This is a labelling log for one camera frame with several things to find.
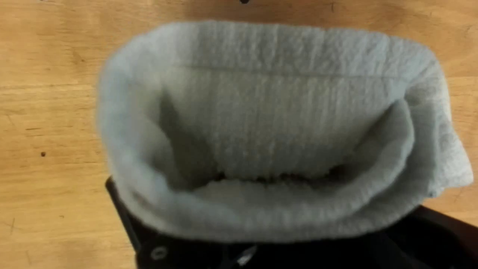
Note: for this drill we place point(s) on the black perforated basket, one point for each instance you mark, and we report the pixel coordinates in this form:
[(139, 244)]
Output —
[(449, 240)]

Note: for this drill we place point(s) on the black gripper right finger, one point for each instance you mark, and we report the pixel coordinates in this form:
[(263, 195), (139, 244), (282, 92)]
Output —
[(322, 256)]

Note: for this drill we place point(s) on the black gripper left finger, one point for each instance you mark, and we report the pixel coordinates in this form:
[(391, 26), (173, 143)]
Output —
[(164, 256)]

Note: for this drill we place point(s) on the white towel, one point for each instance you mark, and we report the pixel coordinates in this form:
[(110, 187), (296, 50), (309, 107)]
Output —
[(278, 125)]

